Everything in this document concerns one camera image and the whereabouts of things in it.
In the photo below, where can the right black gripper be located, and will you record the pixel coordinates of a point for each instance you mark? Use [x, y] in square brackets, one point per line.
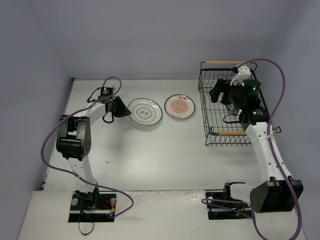
[224, 89]

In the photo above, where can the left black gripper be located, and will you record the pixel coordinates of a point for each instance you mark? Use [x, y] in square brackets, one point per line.
[117, 106]

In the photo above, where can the orange sunburst plate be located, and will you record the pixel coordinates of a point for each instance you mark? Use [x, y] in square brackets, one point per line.
[179, 106]

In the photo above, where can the teal rimmed white plate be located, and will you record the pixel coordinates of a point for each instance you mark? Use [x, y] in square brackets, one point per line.
[230, 107]

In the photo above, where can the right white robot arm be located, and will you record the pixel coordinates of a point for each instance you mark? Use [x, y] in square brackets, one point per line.
[278, 189]

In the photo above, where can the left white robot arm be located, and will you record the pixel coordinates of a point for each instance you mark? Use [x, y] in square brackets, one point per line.
[74, 140]

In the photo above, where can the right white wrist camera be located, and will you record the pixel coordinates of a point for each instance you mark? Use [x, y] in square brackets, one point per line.
[243, 73]

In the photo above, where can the black wire dish rack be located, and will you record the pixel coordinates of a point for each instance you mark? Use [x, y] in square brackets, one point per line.
[222, 126]

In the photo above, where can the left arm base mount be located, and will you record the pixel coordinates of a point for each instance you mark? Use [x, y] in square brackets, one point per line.
[86, 211]

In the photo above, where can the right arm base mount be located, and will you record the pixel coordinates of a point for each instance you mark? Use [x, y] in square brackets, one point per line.
[221, 206]

